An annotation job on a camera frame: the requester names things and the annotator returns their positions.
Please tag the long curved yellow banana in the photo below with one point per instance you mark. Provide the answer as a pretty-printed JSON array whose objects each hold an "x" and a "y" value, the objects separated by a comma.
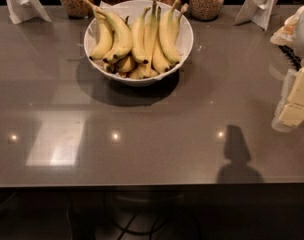
[{"x": 122, "y": 36}]

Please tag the rightmost thin yellow banana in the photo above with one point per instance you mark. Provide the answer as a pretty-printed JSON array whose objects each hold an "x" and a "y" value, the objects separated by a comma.
[{"x": 177, "y": 21}]

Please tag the white ceramic bowl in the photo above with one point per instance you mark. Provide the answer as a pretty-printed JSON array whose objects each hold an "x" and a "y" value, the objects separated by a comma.
[{"x": 183, "y": 43}]

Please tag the low yellow banana under bunch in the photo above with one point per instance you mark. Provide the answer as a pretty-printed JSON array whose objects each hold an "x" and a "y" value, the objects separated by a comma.
[{"x": 126, "y": 64}]

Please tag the glass jar of pale grains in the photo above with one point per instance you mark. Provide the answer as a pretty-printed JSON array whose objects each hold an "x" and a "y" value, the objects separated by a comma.
[{"x": 205, "y": 9}]

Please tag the yellow banana behind tall one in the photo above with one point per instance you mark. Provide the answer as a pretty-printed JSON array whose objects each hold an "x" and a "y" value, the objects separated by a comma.
[{"x": 159, "y": 62}]

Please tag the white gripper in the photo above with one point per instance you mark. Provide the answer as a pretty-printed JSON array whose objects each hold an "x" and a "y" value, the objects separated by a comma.
[{"x": 290, "y": 109}]

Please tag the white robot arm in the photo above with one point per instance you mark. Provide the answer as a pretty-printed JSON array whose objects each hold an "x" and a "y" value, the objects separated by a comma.
[{"x": 291, "y": 34}]

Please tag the tall green-stemmed yellow banana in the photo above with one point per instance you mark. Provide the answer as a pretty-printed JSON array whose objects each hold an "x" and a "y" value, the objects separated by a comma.
[{"x": 149, "y": 40}]

